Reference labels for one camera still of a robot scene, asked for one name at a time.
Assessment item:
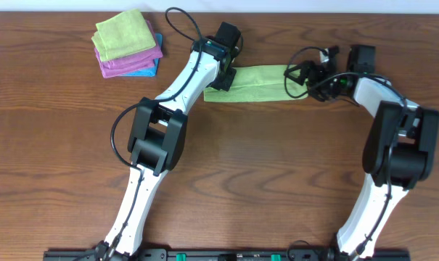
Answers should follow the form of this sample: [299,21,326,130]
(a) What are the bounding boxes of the light green cloth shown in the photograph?
[203,65,292,103]

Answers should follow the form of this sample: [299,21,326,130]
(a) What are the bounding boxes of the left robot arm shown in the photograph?
[94,22,243,260]

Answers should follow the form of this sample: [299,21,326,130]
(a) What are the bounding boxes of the folded blue cloth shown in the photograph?
[123,33,163,77]

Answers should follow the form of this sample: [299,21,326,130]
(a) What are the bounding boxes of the folded pink cloth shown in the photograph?
[94,20,163,78]

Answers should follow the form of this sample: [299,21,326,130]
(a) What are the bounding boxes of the folded green cloth on stack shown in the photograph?
[91,9,156,62]

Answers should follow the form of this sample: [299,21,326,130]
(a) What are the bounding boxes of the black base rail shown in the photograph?
[43,247,411,261]

